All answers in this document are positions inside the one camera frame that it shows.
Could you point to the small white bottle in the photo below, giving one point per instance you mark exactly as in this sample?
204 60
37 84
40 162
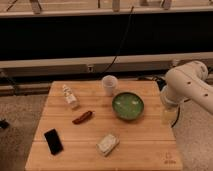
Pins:
70 97

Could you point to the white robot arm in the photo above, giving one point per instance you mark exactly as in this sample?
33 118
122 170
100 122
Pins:
185 81

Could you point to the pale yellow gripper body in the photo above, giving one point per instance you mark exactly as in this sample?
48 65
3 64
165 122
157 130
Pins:
169 116

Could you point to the black smartphone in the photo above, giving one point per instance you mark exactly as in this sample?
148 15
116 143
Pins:
53 141

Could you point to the green bowl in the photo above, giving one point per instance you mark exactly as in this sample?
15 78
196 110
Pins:
128 106

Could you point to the black object on floor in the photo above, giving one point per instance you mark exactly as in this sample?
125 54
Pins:
4 124

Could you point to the white plastic cup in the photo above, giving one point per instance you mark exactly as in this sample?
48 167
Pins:
109 84

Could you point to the brown sausage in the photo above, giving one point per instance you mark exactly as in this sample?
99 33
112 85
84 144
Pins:
83 117

